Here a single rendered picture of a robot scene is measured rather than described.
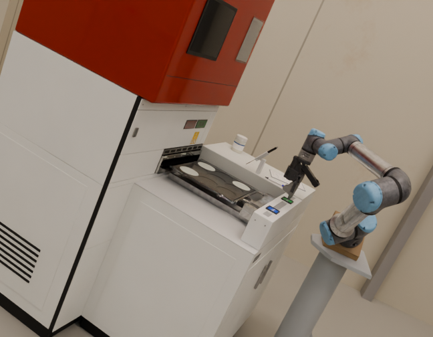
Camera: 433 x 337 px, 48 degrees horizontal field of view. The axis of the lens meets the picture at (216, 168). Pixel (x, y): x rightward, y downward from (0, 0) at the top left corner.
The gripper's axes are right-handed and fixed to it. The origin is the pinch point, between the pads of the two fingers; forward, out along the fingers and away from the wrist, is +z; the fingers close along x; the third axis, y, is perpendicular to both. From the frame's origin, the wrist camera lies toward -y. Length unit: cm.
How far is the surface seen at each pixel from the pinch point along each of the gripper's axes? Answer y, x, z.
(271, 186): 13.6, -15.0, 3.5
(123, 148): 59, 66, -2
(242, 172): 31.5, -15.0, 4.2
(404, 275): -88, -209, 68
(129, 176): 59, 53, 12
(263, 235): -2.9, 40.1, 9.1
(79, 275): 59, 62, 60
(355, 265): -41.7, -6.8, 16.2
